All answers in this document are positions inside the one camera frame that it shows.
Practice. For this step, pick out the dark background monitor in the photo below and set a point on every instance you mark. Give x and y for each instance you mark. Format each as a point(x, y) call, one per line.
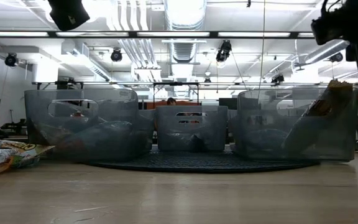
point(228, 103)

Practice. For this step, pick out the dark blue woven mat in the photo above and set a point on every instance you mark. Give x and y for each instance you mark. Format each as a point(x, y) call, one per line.
point(197, 163)

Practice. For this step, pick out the orange green Chewy bar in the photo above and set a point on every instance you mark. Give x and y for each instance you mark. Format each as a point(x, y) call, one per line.
point(26, 149)

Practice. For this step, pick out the black overhead light rail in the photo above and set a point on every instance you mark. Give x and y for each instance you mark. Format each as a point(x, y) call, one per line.
point(166, 34)

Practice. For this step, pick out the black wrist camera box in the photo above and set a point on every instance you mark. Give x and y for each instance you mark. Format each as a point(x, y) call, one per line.
point(326, 31)

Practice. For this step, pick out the black device on rail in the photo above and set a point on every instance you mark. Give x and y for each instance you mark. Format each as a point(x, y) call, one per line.
point(68, 84)

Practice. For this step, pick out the black ceiling spotlight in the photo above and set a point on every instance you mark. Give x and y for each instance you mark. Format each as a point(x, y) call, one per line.
point(336, 57)
point(224, 51)
point(116, 55)
point(278, 79)
point(11, 59)

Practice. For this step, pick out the red Quaker Chewy bar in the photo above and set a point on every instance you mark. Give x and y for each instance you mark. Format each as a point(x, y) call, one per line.
point(78, 114)

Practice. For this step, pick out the orange partition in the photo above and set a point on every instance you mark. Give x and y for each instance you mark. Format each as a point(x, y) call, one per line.
point(186, 103)

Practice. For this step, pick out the large translucent grey bin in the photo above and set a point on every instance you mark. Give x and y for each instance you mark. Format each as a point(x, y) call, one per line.
point(259, 105)
point(120, 109)

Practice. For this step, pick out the silver ventilation duct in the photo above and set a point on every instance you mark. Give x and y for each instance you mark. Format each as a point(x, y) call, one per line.
point(183, 51)

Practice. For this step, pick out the small translucent grey bin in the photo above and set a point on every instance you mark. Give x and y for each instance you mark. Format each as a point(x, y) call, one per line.
point(169, 124)

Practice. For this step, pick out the distant black frame rail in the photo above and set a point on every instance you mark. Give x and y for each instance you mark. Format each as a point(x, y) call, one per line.
point(98, 83)

